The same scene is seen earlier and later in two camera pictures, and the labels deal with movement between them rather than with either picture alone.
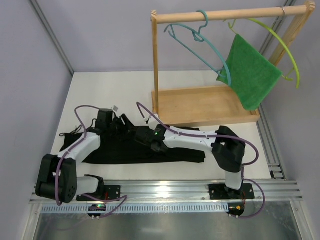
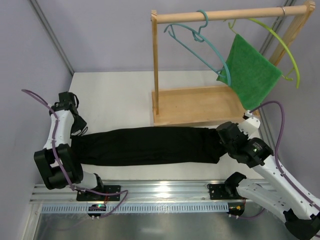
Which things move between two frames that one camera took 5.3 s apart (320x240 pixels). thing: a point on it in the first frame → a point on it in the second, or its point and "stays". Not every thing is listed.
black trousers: x=122 y=146 stays
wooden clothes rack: x=212 y=104 stays
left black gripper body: x=122 y=124 → x=80 y=124
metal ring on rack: x=284 y=10 stays
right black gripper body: x=139 y=133 → x=223 y=135
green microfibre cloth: x=252 y=75 stays
